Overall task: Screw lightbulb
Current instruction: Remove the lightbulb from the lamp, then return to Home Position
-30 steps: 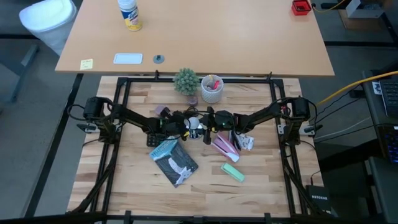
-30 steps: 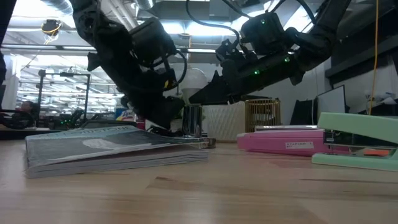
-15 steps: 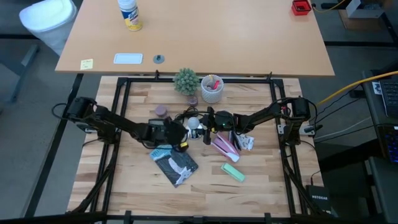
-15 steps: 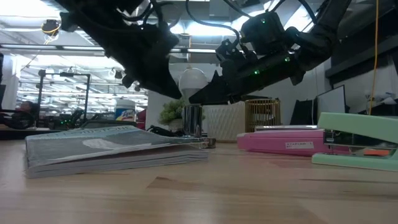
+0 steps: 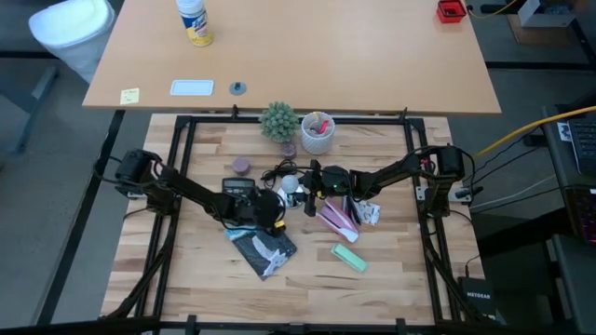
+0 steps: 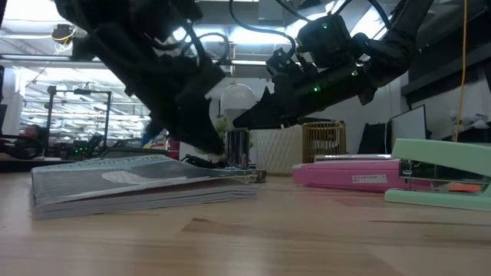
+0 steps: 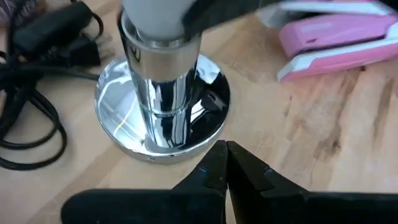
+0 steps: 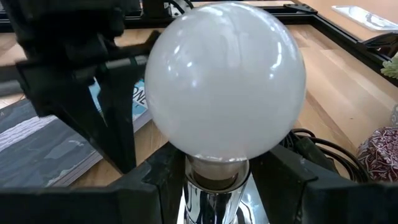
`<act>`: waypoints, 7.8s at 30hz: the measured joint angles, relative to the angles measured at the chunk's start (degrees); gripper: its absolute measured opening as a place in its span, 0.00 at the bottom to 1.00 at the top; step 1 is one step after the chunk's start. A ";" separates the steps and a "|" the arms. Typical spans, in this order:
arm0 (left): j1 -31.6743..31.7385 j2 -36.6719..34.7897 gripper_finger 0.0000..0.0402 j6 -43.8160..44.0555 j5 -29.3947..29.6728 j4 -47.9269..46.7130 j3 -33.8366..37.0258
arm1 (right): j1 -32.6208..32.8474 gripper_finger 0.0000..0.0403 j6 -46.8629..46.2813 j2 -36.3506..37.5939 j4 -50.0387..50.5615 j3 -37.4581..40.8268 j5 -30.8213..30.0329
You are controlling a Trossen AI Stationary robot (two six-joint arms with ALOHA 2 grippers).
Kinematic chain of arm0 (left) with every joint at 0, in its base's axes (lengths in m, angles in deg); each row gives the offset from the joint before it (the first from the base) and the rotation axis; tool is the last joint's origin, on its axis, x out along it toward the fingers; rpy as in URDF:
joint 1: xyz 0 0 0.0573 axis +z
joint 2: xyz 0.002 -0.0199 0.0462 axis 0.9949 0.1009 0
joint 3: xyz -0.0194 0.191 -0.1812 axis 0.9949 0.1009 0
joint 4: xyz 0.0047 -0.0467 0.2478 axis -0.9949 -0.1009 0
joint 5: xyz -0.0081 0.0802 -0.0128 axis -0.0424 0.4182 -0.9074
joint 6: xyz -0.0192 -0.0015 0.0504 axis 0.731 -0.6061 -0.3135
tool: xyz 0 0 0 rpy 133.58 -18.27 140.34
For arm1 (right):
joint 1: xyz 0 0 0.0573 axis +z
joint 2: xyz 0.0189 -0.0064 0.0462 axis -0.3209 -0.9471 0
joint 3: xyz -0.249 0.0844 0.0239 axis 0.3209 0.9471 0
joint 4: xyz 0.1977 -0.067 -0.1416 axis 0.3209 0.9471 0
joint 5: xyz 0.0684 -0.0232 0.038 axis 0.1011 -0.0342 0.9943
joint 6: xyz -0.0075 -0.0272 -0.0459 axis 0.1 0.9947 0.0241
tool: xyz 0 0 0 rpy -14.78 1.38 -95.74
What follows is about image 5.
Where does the yellow cable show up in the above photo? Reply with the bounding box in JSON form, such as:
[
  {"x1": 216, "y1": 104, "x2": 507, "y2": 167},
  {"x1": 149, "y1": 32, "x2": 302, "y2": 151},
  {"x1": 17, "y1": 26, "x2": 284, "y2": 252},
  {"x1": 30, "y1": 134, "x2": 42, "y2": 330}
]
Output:
[{"x1": 472, "y1": 105, "x2": 596, "y2": 162}]

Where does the black lamp cable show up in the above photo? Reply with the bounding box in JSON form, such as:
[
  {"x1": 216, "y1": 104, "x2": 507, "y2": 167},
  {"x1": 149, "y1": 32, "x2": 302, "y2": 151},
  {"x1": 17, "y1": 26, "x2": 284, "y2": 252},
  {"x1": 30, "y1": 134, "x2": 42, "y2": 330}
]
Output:
[{"x1": 260, "y1": 159, "x2": 309, "y2": 183}]

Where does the black Netgear router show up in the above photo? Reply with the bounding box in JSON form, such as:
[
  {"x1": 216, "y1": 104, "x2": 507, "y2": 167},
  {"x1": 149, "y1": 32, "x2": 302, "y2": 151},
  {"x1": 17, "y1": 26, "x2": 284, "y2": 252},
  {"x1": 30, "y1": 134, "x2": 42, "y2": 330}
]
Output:
[{"x1": 457, "y1": 275, "x2": 497, "y2": 322}]

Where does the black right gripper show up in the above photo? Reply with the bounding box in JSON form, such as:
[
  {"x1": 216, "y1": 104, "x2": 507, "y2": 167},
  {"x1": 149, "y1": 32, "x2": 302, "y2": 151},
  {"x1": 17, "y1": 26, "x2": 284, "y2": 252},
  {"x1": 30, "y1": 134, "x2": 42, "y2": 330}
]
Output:
[{"x1": 298, "y1": 160, "x2": 355, "y2": 219}]

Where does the Lysol wipes canister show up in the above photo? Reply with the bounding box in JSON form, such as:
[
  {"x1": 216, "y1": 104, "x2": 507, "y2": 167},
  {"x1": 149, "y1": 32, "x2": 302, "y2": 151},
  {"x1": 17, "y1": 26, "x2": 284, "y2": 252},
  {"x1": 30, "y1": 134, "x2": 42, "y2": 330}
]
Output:
[{"x1": 175, "y1": 0, "x2": 214, "y2": 47}]

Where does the printed paper card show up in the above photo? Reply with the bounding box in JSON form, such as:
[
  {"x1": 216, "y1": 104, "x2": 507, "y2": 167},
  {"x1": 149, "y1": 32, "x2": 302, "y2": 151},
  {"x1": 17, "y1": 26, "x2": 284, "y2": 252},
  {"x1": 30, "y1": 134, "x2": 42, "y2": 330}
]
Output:
[{"x1": 358, "y1": 199, "x2": 382, "y2": 226}]

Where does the pink stapler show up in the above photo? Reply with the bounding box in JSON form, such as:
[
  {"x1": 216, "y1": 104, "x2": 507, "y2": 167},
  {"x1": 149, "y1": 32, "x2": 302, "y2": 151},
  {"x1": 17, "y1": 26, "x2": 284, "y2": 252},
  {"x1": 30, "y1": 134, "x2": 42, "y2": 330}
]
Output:
[{"x1": 318, "y1": 197, "x2": 360, "y2": 244}]

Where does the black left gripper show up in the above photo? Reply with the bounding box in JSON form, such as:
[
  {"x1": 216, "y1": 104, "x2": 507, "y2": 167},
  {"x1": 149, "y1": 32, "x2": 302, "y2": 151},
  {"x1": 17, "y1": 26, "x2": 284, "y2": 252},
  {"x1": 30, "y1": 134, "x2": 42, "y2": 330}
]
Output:
[{"x1": 241, "y1": 188, "x2": 303, "y2": 229}]

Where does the red plastic box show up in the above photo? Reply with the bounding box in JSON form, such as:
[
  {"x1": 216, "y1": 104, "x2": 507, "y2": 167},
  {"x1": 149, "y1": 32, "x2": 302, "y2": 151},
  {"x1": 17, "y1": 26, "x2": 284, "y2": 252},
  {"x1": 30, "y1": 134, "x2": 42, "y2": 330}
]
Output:
[{"x1": 436, "y1": 0, "x2": 467, "y2": 24}]

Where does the artificial succulent in speckled pot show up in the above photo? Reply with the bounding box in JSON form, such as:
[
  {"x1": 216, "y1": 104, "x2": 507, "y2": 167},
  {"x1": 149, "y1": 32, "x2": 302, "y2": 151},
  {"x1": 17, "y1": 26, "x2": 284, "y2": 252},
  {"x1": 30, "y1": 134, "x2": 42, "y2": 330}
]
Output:
[{"x1": 259, "y1": 101, "x2": 301, "y2": 144}]

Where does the light blue rectangular tray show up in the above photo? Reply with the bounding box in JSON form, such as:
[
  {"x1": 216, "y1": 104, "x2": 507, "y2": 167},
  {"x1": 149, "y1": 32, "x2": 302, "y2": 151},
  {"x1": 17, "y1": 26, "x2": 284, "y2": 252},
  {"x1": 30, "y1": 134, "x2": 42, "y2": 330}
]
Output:
[{"x1": 169, "y1": 79, "x2": 215, "y2": 98}]

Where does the mauve round candle tin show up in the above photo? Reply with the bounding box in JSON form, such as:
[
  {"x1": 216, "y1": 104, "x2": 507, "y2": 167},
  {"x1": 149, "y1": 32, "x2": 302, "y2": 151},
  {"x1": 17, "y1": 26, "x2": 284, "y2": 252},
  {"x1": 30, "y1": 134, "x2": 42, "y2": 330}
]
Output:
[{"x1": 231, "y1": 156, "x2": 252, "y2": 177}]

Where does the keyboard with red lights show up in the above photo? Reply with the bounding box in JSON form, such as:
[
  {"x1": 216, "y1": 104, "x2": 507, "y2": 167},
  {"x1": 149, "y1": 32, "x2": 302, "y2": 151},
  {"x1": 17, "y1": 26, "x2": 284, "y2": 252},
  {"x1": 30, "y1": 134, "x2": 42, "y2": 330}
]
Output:
[{"x1": 565, "y1": 185, "x2": 596, "y2": 246}]

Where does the black pen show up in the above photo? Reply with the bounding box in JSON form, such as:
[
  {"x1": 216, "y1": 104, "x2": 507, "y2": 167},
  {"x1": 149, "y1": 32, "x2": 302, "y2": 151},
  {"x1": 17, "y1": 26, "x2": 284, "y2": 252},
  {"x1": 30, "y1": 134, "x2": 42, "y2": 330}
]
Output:
[{"x1": 346, "y1": 194, "x2": 362, "y2": 225}]

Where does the mint green stapler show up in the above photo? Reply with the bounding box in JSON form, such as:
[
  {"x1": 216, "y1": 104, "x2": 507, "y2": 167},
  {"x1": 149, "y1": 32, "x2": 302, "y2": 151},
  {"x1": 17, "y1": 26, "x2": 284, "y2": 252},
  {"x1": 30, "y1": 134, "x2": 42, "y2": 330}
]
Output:
[{"x1": 330, "y1": 243, "x2": 369, "y2": 275}]

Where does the black keyboard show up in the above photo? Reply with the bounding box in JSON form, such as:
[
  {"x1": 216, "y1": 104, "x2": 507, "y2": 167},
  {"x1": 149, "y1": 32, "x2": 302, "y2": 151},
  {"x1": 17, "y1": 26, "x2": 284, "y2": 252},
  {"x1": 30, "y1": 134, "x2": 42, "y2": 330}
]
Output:
[{"x1": 567, "y1": 115, "x2": 596, "y2": 176}]

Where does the white textured pen cup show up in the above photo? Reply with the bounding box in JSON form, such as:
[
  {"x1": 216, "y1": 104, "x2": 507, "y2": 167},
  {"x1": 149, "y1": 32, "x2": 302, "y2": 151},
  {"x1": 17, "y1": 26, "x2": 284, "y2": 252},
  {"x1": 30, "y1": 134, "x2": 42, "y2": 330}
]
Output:
[{"x1": 300, "y1": 111, "x2": 336, "y2": 155}]

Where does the yellow sticky note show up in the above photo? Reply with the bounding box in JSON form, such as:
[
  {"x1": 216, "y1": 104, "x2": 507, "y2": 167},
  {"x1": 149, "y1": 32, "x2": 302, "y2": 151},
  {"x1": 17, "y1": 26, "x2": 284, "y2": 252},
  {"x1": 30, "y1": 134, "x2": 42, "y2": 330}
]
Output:
[{"x1": 119, "y1": 87, "x2": 141, "y2": 106}]

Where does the dark side desk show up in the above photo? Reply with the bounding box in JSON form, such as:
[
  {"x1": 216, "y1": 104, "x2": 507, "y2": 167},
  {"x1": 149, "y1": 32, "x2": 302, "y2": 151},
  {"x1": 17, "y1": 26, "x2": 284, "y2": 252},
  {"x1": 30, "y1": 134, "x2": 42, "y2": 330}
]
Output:
[{"x1": 542, "y1": 92, "x2": 596, "y2": 335}]

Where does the white trash bin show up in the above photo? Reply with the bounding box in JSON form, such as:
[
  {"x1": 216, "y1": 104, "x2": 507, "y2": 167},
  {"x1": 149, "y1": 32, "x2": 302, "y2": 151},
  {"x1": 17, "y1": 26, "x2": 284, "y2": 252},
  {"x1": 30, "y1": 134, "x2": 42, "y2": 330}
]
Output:
[{"x1": 27, "y1": 0, "x2": 116, "y2": 85}]

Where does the black calculator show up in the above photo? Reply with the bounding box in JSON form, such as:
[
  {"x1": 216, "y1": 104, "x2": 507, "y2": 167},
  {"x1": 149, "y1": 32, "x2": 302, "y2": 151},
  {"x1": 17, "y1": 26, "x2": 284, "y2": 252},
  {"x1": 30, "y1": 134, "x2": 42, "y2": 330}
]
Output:
[{"x1": 221, "y1": 177, "x2": 256, "y2": 197}]

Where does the white lightbulb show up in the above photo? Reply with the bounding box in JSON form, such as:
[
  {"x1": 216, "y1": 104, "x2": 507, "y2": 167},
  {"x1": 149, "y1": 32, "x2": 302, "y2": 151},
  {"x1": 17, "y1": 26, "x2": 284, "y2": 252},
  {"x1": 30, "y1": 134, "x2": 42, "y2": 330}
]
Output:
[{"x1": 280, "y1": 174, "x2": 300, "y2": 194}]

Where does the light wood desk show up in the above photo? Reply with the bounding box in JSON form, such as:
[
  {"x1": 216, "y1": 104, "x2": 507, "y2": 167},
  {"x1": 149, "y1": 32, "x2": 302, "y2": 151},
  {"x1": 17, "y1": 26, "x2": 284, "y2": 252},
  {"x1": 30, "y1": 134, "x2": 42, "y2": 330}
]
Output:
[{"x1": 82, "y1": 0, "x2": 502, "y2": 116}]

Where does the white cardboard box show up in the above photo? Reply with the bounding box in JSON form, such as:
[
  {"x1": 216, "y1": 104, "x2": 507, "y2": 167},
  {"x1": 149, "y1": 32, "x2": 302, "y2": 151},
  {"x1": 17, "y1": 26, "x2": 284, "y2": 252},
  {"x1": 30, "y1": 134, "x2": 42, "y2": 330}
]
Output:
[{"x1": 517, "y1": 0, "x2": 576, "y2": 28}]

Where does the blue-grey paperback book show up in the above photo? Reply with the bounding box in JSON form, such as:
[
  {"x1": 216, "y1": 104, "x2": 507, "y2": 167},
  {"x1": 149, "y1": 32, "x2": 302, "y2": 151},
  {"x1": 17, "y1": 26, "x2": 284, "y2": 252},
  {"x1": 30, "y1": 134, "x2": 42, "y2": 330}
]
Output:
[{"x1": 224, "y1": 225, "x2": 298, "y2": 281}]

